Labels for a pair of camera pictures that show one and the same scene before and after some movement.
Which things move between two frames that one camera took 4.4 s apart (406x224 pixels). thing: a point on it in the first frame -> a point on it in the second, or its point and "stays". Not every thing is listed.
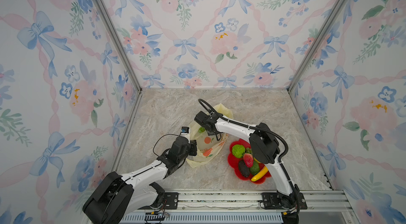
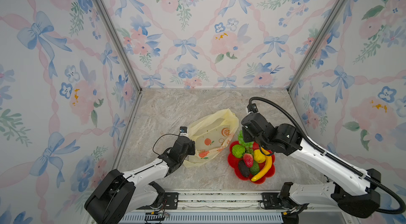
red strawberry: x=248 y=159 stays
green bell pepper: x=238 y=150 stays
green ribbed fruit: x=255 y=168 stays
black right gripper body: x=209 y=133 -> x=247 y=137
